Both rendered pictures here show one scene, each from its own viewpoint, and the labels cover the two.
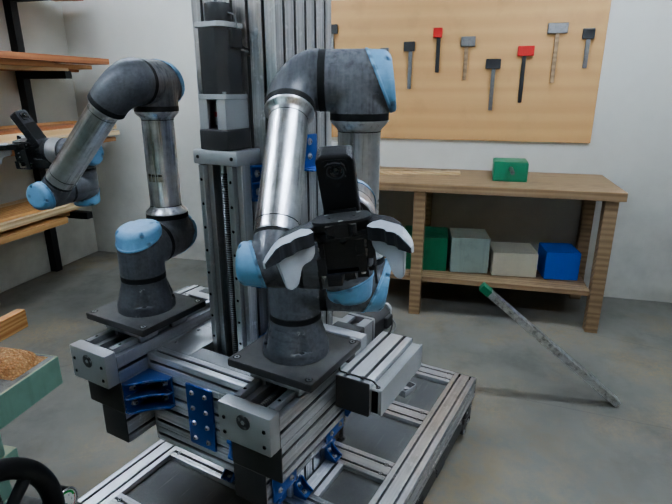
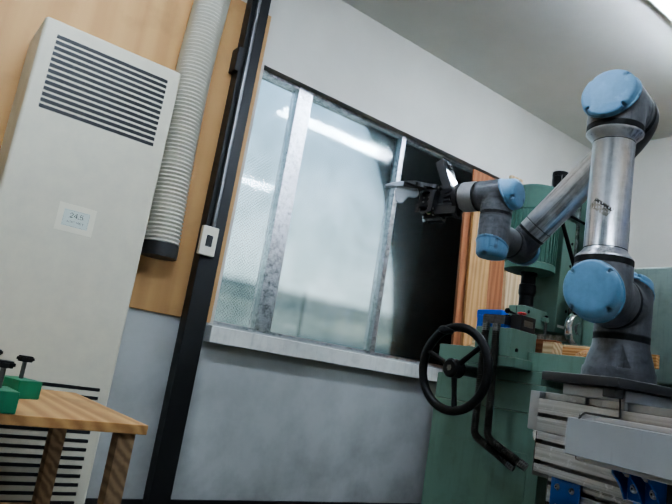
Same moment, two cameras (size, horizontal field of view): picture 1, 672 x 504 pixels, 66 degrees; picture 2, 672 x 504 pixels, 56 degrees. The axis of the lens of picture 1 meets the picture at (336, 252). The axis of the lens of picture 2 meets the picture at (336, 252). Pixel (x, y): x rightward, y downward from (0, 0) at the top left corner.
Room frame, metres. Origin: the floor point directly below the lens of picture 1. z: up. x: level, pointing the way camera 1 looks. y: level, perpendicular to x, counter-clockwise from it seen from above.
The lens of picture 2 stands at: (1.44, -1.37, 0.74)
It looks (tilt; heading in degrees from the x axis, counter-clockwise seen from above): 11 degrees up; 130
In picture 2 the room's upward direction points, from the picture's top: 9 degrees clockwise
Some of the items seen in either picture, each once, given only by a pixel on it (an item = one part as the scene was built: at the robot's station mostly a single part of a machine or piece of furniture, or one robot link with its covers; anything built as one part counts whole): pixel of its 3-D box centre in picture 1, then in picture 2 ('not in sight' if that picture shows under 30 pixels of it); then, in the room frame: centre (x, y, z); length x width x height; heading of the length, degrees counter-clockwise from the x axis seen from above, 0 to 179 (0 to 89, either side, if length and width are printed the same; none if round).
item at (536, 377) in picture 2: not in sight; (507, 375); (0.54, 0.72, 0.82); 0.40 x 0.21 x 0.04; 168
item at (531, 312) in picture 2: not in sight; (527, 320); (0.56, 0.80, 1.03); 0.14 x 0.07 x 0.09; 78
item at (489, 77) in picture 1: (437, 70); not in sight; (3.61, -0.67, 1.50); 2.00 x 0.04 x 0.90; 75
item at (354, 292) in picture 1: (339, 267); (496, 237); (0.79, -0.01, 1.12); 0.11 x 0.08 x 0.11; 86
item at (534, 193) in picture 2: not in sight; (533, 231); (0.55, 0.78, 1.35); 0.18 x 0.18 x 0.31
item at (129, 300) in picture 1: (145, 289); not in sight; (1.30, 0.52, 0.87); 0.15 x 0.15 x 0.10
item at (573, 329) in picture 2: not in sight; (575, 329); (0.70, 0.88, 1.02); 0.12 x 0.03 x 0.12; 78
